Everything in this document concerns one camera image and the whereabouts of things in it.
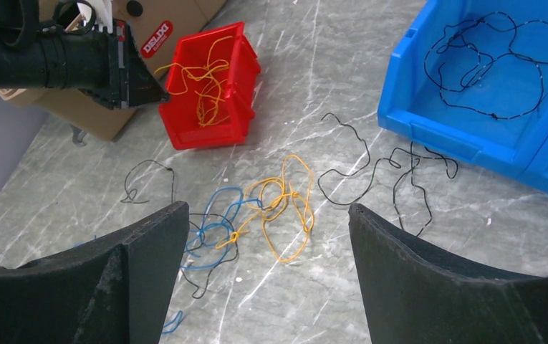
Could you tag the red plastic bin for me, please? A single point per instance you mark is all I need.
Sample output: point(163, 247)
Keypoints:
point(211, 82)

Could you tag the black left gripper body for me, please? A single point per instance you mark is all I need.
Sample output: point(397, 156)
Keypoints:
point(44, 55)

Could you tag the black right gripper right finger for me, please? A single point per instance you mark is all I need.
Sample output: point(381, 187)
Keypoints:
point(416, 292)

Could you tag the blue bin left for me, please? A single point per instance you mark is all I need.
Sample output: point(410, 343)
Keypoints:
point(468, 78)

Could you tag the metal wrench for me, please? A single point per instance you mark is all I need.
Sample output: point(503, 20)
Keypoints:
point(78, 136)

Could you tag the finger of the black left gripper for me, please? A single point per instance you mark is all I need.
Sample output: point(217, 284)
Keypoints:
point(140, 87)

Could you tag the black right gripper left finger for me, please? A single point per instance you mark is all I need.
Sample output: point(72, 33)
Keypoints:
point(113, 289)

